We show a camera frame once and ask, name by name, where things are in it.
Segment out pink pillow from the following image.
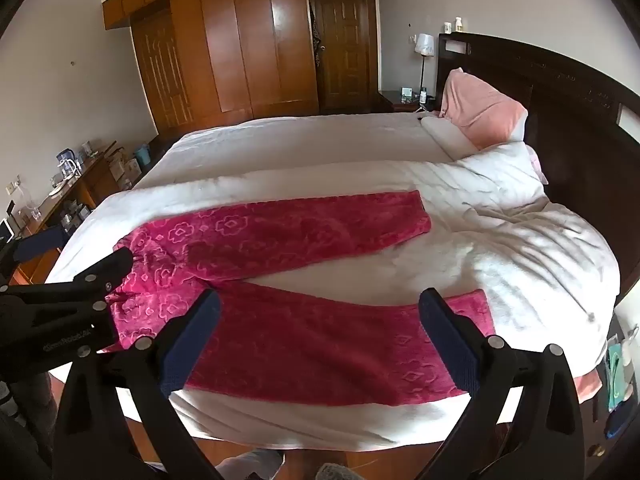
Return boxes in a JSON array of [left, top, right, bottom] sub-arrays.
[[440, 67, 529, 151]]

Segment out wooden desk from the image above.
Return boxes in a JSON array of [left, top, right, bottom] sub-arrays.
[[10, 142, 132, 286]]

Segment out magenta fleece pants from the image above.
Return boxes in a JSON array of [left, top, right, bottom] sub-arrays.
[[105, 190, 496, 407]]

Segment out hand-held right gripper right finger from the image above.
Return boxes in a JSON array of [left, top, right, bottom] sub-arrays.
[[415, 287, 586, 480]]

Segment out brown wooden wardrobe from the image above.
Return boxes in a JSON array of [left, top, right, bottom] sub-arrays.
[[102, 0, 321, 141]]

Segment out white duvet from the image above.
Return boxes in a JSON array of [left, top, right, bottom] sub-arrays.
[[47, 142, 621, 453]]

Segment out white pillow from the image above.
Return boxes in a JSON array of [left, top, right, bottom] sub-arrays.
[[420, 115, 482, 161]]

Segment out person's left foot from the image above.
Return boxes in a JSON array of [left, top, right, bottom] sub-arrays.
[[215, 448, 286, 480]]

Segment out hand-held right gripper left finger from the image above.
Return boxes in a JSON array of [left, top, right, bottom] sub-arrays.
[[52, 287, 223, 480]]

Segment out white bedside lamp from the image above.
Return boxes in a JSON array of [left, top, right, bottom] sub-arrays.
[[413, 33, 435, 93]]

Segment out white bed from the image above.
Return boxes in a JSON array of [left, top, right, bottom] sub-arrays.
[[45, 112, 621, 453]]

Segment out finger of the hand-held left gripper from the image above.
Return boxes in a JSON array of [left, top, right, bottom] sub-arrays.
[[0, 246, 135, 311], [0, 225, 68, 273]]

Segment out brown wooden door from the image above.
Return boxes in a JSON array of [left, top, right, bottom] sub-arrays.
[[306, 0, 383, 113]]

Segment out dark wooden headboard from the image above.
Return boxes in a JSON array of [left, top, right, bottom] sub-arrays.
[[437, 32, 640, 306]]

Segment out person's foot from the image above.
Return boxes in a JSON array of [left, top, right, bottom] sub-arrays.
[[316, 462, 352, 480], [215, 448, 286, 480]]

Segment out teal bag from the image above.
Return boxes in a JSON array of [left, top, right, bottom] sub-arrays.
[[605, 337, 633, 411]]

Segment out pink blanket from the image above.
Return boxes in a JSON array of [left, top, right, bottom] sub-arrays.
[[572, 366, 604, 404]]

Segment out dark wooden nightstand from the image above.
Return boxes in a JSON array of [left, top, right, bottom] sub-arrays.
[[377, 89, 442, 112]]

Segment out clear water kettle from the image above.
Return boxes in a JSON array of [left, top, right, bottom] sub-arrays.
[[56, 149, 83, 177]]

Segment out person's right foot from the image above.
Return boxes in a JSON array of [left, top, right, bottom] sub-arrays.
[[316, 462, 352, 480]]

